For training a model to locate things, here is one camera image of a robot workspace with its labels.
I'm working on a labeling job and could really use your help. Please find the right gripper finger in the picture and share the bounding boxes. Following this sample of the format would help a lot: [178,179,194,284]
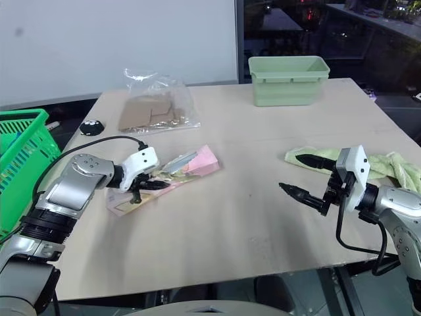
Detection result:
[278,182,327,215]
[295,153,337,171]

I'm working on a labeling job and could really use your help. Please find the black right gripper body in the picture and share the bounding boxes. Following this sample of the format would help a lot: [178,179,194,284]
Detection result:
[320,161,355,217]

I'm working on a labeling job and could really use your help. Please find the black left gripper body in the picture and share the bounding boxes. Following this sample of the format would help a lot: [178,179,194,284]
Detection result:
[127,170,156,194]

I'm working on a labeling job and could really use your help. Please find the pink snack package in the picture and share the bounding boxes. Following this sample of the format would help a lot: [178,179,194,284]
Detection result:
[105,144,226,219]

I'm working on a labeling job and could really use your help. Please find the bright green slatted basket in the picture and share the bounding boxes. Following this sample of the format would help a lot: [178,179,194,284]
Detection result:
[0,108,62,241]

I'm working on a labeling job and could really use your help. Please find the light green towel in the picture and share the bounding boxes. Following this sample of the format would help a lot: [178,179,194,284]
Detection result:
[284,146,421,194]

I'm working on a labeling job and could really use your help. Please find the brown cardboard sheet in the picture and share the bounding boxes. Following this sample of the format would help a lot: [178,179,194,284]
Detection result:
[118,94,173,132]

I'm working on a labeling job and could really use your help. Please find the black round googly-eyed object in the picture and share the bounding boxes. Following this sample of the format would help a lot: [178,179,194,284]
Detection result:
[80,119,105,137]

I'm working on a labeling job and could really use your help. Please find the pale green plastic bin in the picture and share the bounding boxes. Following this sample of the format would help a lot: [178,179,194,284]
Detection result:
[248,55,331,107]

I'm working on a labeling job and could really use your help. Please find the clear plastic bag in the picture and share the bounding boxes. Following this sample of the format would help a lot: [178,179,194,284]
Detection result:
[116,67,202,136]

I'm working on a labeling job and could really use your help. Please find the dark rounded shape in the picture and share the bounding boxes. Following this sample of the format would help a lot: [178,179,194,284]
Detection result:
[252,275,297,313]

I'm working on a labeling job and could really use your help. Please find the grey rounded robot body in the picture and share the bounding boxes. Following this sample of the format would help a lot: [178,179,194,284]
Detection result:
[124,299,299,316]

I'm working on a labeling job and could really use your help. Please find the white board panel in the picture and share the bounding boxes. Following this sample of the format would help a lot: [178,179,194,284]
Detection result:
[0,0,240,107]

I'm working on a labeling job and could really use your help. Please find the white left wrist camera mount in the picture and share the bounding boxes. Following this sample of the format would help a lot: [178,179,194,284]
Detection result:
[118,146,161,192]

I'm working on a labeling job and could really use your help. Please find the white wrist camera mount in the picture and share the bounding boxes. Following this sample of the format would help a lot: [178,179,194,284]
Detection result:
[334,144,373,212]
[118,146,161,192]

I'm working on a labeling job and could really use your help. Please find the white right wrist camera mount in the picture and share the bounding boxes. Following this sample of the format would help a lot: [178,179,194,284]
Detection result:
[334,144,373,212]

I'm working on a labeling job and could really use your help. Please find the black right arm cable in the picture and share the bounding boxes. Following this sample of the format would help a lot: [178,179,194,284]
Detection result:
[335,190,401,277]

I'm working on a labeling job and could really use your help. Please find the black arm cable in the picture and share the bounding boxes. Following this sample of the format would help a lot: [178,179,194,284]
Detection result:
[335,190,401,277]
[0,135,149,246]

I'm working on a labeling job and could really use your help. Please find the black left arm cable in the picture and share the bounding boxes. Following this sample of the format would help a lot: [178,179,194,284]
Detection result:
[0,135,149,246]

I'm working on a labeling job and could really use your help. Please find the black table frame leg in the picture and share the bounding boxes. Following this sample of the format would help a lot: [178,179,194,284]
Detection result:
[331,265,360,316]

